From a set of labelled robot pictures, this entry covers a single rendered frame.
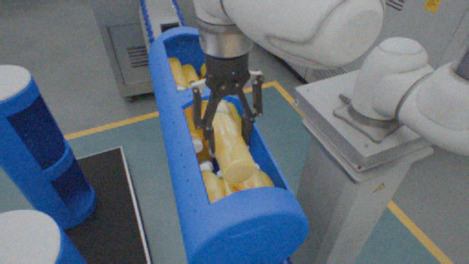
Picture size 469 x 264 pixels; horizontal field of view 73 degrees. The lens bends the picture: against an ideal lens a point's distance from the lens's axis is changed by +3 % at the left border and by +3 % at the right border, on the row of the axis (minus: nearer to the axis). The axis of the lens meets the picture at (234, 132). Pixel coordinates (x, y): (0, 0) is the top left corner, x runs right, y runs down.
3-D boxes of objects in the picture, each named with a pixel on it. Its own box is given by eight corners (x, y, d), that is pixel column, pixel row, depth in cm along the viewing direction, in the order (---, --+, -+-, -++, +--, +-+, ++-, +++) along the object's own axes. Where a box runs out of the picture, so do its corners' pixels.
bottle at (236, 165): (243, 155, 59) (218, 98, 72) (215, 176, 60) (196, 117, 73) (263, 169, 63) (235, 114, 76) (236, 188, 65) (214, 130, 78)
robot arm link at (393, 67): (373, 84, 109) (397, 23, 94) (420, 113, 98) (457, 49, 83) (339, 100, 103) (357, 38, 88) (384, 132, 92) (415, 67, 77)
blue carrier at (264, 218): (219, 79, 143) (211, 18, 123) (305, 258, 82) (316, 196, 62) (158, 93, 138) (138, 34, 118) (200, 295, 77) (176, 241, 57)
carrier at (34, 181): (43, 237, 174) (99, 218, 182) (-64, 115, 114) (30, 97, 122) (45, 197, 193) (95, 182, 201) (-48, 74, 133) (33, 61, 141)
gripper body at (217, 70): (244, 34, 55) (243, 78, 61) (196, 40, 53) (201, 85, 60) (258, 54, 50) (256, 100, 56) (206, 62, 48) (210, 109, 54)
